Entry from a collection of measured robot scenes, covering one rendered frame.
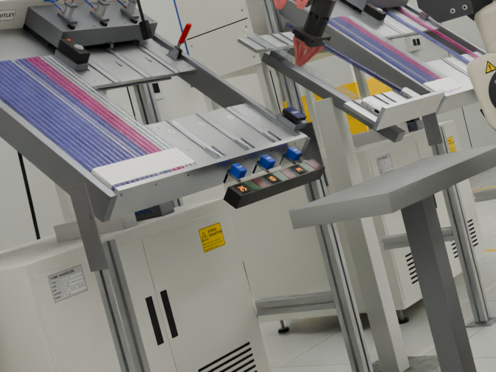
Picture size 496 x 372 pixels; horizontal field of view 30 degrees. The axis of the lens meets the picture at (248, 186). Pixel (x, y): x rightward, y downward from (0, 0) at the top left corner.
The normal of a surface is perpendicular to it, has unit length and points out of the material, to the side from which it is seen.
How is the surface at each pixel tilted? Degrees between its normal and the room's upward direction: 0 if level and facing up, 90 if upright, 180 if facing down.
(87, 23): 43
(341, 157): 90
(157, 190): 133
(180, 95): 90
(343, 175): 90
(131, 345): 90
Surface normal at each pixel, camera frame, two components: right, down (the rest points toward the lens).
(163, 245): 0.76, -0.16
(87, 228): -0.60, 0.20
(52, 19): 0.33, -0.82
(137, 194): 0.73, 0.54
